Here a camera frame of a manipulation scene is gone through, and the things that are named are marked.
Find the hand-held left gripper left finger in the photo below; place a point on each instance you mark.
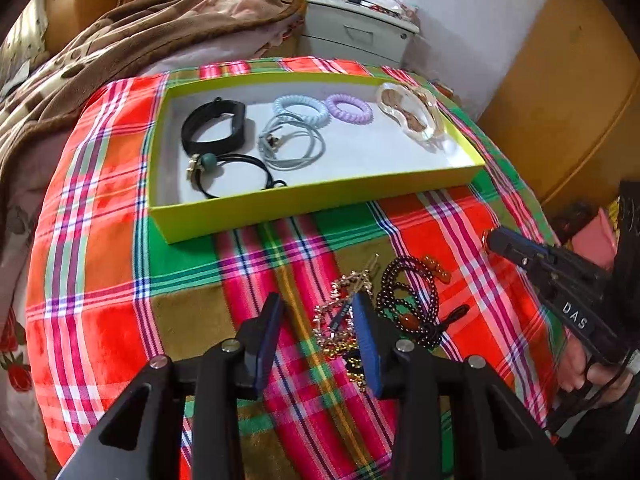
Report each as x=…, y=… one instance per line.
x=265, y=355

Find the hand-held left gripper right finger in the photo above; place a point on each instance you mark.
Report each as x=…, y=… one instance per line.
x=370, y=360

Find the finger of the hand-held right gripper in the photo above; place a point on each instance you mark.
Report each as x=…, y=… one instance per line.
x=510, y=245

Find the yellow-green cardboard box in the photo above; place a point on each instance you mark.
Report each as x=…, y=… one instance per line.
x=280, y=205

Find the clear hair claw clip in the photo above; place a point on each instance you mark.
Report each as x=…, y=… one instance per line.
x=415, y=120

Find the black wristband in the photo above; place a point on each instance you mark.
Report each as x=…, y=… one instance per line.
x=235, y=110

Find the person's right hand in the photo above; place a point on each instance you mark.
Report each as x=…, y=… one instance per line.
x=580, y=367

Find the pink bag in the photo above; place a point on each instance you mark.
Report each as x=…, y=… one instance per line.
x=597, y=235

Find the wooden cabinet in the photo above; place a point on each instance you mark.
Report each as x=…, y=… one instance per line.
x=575, y=110

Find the plaid bed cloth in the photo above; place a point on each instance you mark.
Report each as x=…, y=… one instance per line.
x=125, y=285

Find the floral bed sheet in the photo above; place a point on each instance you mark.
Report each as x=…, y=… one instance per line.
x=20, y=360

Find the grey nightstand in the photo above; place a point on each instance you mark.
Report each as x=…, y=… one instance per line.
x=350, y=35

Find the brown spotted blanket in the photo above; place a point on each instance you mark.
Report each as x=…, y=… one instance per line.
x=125, y=35

